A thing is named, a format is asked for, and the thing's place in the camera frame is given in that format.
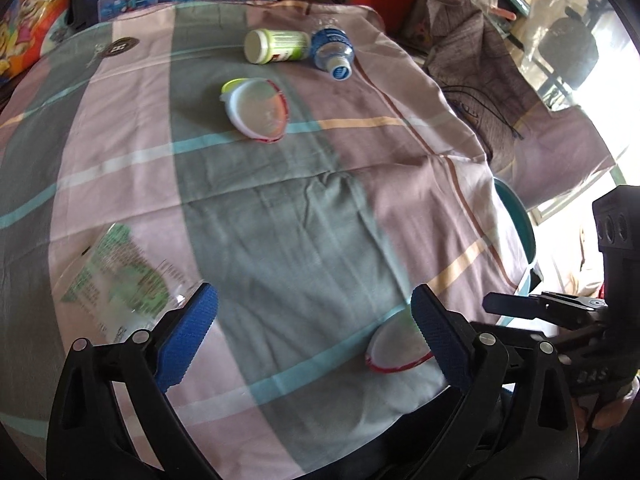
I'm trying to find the plaid tablecloth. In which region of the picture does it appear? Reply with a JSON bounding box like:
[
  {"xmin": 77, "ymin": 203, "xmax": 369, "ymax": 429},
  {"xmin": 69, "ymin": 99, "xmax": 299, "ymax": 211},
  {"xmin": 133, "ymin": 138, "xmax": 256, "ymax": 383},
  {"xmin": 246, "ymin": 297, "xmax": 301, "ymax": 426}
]
[{"xmin": 0, "ymin": 0, "xmax": 621, "ymax": 480}]

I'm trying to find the cartoon puppy bag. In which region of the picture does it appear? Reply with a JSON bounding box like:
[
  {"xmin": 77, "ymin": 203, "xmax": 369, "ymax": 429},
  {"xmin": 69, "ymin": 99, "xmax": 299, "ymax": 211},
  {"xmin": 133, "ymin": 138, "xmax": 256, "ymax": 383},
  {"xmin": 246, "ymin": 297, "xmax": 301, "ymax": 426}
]
[{"xmin": 0, "ymin": 0, "xmax": 76, "ymax": 83}]

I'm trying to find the grey patterned cloth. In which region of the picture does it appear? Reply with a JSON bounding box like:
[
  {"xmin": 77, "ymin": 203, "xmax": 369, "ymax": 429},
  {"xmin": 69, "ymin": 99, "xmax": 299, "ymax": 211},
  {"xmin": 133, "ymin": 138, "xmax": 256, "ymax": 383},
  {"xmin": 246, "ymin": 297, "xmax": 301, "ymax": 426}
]
[{"xmin": 424, "ymin": 0, "xmax": 551, "ymax": 161}]

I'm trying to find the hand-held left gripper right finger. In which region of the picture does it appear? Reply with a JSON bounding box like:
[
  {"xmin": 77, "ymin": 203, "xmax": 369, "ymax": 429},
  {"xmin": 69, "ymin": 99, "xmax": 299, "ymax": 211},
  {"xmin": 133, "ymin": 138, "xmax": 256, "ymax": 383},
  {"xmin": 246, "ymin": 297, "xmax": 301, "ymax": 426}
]
[{"xmin": 411, "ymin": 284, "xmax": 583, "ymax": 480}]

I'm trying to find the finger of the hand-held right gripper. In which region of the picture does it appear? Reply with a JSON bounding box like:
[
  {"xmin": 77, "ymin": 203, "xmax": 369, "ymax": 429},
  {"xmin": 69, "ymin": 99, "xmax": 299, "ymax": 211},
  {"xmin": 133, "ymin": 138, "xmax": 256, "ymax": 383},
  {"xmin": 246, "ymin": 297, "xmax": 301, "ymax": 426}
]
[
  {"xmin": 482, "ymin": 291, "xmax": 568, "ymax": 332},
  {"xmin": 537, "ymin": 291, "xmax": 609, "ymax": 314}
]

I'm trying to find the white lid with red rim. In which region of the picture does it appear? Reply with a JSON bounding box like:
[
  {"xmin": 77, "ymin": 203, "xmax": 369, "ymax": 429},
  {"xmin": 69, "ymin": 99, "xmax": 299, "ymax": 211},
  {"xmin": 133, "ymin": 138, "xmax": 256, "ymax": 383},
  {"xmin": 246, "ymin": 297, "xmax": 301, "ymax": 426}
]
[{"xmin": 364, "ymin": 310, "xmax": 436, "ymax": 375}]

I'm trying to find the black chair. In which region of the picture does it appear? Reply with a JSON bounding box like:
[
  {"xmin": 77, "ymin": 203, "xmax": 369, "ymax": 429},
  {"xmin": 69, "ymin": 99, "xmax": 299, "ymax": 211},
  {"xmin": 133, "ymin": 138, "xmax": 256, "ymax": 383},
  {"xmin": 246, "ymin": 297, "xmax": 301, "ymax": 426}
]
[{"xmin": 535, "ymin": 7, "xmax": 601, "ymax": 98}]

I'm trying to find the white bowl with red rim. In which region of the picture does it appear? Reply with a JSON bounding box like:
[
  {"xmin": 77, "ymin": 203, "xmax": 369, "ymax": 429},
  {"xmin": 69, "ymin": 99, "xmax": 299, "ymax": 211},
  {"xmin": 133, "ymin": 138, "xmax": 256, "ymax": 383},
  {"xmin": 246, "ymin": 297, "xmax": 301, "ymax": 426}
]
[{"xmin": 219, "ymin": 77, "xmax": 292, "ymax": 143}]

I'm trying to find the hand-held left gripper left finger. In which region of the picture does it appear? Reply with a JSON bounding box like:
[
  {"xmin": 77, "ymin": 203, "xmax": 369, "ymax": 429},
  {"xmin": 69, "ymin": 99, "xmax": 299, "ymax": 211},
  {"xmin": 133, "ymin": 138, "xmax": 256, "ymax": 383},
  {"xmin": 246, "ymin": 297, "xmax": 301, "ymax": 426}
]
[{"xmin": 46, "ymin": 282, "xmax": 219, "ymax": 480}]

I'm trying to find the white jar with green label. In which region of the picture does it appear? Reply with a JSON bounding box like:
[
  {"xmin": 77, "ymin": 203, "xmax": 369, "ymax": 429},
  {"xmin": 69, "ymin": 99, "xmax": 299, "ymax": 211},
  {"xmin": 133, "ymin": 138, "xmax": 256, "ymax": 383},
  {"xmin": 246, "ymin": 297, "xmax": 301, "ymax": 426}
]
[{"xmin": 243, "ymin": 29, "xmax": 312, "ymax": 65}]

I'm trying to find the clear water bottle blue label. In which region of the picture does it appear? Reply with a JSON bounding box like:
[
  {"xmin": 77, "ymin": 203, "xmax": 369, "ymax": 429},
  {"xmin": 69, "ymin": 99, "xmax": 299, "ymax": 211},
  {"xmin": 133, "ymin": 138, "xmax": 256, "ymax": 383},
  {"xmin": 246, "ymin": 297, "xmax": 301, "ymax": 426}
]
[{"xmin": 310, "ymin": 25, "xmax": 357, "ymax": 82}]

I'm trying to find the clear wrapper with green print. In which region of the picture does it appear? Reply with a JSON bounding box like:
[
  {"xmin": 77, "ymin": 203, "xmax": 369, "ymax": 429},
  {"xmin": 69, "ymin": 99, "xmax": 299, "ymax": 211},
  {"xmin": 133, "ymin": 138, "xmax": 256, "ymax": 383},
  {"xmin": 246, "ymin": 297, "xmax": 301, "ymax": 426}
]
[{"xmin": 57, "ymin": 222, "xmax": 201, "ymax": 333}]

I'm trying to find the person's right hand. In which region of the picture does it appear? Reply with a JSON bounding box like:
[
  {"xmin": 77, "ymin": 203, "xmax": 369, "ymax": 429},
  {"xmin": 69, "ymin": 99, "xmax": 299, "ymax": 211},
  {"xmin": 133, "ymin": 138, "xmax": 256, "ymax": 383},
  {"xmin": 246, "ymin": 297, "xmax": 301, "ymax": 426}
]
[{"xmin": 575, "ymin": 382, "xmax": 640, "ymax": 432}]

